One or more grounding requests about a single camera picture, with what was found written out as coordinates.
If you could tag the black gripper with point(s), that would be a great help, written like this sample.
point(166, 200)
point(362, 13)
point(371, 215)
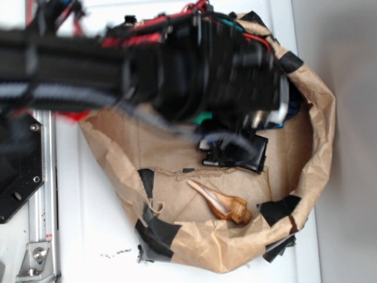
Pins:
point(209, 62)

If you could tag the green rectangular block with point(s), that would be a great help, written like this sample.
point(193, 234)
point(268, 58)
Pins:
point(202, 117)

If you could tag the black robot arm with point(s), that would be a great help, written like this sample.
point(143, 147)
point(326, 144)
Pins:
point(75, 74)

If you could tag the brown spiral seashell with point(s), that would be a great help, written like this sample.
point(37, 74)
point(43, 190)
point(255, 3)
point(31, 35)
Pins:
point(223, 206)

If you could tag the crumpled brown paper bag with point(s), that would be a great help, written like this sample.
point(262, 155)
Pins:
point(149, 170)

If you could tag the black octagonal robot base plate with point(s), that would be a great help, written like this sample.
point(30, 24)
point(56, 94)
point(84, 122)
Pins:
point(21, 163)

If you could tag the aluminium extrusion rail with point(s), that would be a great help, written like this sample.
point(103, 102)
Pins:
point(43, 204)

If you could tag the metal corner bracket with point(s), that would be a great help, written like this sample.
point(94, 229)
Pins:
point(37, 264)

